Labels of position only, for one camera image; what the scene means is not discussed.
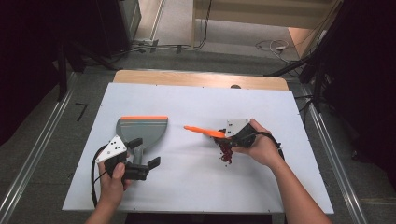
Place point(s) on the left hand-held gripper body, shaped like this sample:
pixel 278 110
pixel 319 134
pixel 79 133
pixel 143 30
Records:
pixel 111 150

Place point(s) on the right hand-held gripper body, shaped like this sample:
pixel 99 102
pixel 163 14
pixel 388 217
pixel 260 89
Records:
pixel 237 127

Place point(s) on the red beans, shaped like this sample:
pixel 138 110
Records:
pixel 227 155

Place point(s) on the grey dustpan with orange edge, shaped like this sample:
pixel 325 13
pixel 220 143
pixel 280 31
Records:
pixel 151 130

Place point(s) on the orange brush with grey bristles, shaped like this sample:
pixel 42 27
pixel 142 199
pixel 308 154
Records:
pixel 202 130

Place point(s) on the person's right hand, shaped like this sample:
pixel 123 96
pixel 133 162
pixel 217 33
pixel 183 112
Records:
pixel 263 149

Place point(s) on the person's left hand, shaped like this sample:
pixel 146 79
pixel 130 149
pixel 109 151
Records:
pixel 113 189

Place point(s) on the white board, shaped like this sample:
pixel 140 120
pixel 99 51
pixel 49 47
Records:
pixel 199 102

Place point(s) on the wooden table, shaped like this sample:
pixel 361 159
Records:
pixel 199 78

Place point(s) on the person's dark clothing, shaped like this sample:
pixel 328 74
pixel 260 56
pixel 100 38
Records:
pixel 199 219

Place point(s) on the black stand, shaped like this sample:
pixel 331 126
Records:
pixel 62 74

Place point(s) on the black tripod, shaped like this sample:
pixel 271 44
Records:
pixel 314 68

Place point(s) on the light wooden furniture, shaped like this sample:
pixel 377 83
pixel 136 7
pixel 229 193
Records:
pixel 249 14

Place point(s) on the black cabinet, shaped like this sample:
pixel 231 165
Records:
pixel 113 25

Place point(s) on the aluminium floor rail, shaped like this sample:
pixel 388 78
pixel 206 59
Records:
pixel 34 155
pixel 339 174

